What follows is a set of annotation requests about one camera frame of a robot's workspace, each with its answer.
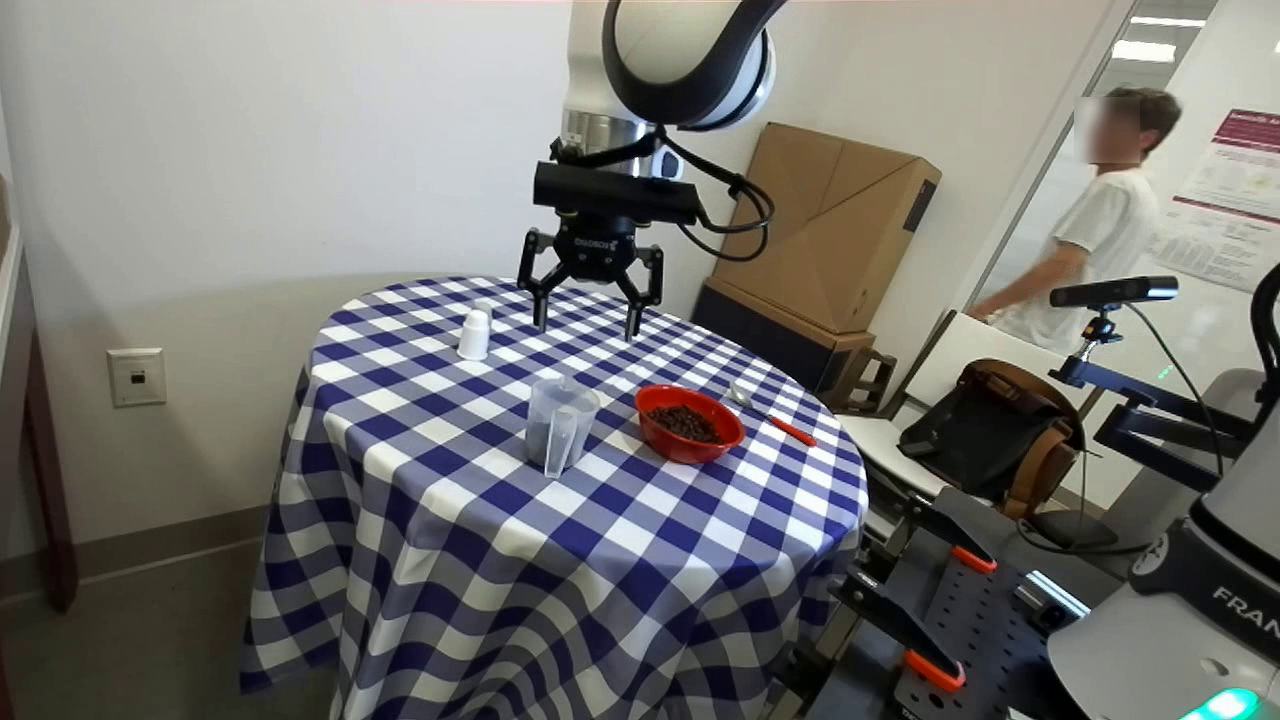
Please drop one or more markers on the dark coffee beans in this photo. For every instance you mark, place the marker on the dark coffee beans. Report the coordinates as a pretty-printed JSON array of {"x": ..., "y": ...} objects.
[{"x": 687, "y": 427}]

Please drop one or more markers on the metal glass wall frame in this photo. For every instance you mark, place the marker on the metal glass wall frame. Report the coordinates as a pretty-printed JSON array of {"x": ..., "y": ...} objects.
[{"x": 1053, "y": 147}]

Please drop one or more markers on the orange clamp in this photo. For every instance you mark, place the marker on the orange clamp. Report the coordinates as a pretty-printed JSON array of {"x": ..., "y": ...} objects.
[
  {"x": 935, "y": 675},
  {"x": 974, "y": 562}
]

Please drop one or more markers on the clear plastic measuring jug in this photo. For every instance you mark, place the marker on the clear plastic measuring jug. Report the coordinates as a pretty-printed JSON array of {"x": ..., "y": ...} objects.
[{"x": 561, "y": 427}]

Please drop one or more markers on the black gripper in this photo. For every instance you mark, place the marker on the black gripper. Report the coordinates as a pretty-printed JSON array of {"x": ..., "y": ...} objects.
[{"x": 597, "y": 251}]

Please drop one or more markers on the white maroon paper poster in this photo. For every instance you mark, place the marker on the white maroon paper poster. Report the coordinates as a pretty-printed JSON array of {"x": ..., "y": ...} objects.
[{"x": 1235, "y": 201}]

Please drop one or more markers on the white shaker bottle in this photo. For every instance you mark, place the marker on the white shaker bottle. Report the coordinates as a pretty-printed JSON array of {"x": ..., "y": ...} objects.
[{"x": 474, "y": 339}]

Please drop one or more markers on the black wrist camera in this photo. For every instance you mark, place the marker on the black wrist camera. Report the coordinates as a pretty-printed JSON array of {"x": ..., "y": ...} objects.
[{"x": 614, "y": 192}]

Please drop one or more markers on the flat folded cardboard box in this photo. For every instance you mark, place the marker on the flat folded cardboard box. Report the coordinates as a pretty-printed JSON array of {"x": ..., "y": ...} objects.
[{"x": 825, "y": 224}]

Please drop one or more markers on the brown leather bag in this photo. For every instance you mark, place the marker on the brown leather bag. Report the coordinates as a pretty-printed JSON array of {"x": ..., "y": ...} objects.
[{"x": 985, "y": 427}]

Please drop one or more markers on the white wall outlet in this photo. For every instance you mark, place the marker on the white wall outlet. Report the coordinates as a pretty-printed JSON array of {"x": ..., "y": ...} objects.
[{"x": 138, "y": 377}]

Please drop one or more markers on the standing person white shirt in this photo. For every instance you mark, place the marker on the standing person white shirt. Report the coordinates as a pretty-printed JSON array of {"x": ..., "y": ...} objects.
[{"x": 1105, "y": 223}]

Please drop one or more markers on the red plastic bowl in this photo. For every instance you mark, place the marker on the red plastic bowl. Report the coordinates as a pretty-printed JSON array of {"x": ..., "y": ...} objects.
[{"x": 651, "y": 427}]

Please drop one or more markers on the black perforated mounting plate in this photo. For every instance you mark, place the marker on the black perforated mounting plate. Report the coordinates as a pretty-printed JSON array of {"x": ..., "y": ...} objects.
[{"x": 985, "y": 626}]

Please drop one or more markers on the blue white checkered tablecloth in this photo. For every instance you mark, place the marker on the blue white checkered tablecloth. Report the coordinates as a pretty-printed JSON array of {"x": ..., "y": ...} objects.
[{"x": 533, "y": 562}]

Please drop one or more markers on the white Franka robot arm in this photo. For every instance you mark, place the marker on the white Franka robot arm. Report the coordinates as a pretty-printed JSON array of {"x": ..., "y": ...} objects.
[{"x": 682, "y": 55}]

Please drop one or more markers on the dark wooden door edge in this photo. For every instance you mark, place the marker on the dark wooden door edge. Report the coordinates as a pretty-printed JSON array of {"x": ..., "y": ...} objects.
[{"x": 45, "y": 465}]

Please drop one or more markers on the black camera on stand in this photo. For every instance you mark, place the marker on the black camera on stand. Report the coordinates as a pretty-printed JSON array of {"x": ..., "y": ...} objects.
[{"x": 1113, "y": 288}]

